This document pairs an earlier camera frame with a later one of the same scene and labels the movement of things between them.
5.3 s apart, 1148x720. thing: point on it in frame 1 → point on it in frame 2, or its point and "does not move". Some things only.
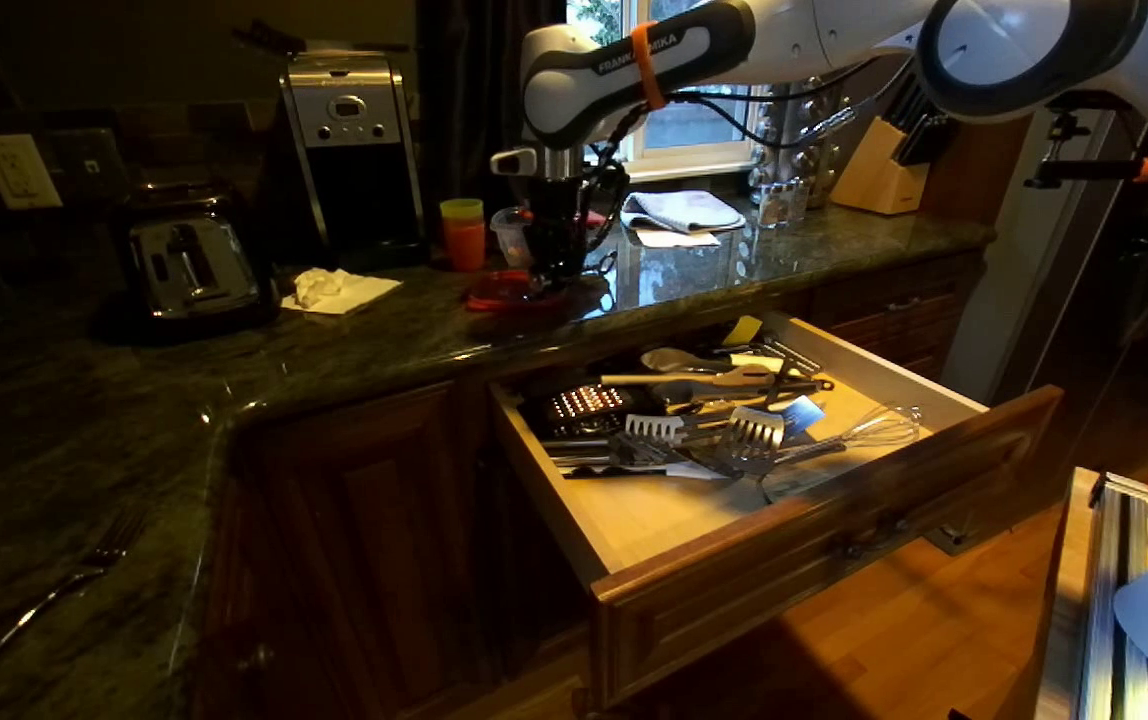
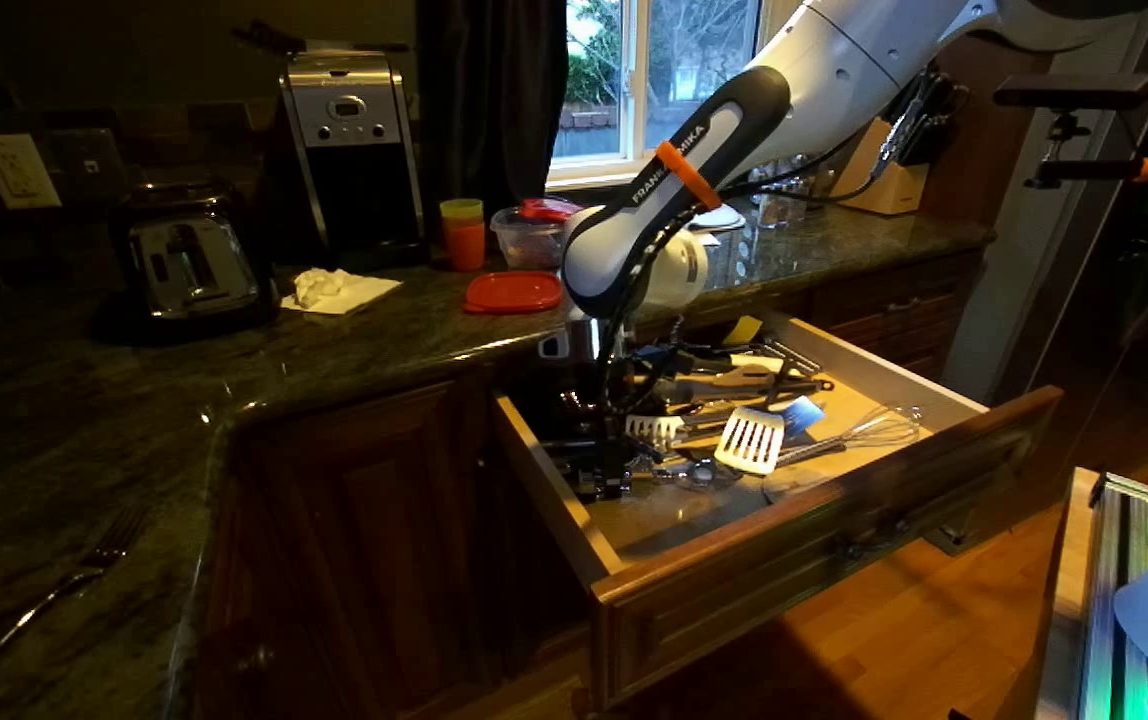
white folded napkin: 334,291 does not move
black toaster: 190,268 does not move
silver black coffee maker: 353,149 does not move
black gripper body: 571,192 → 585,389
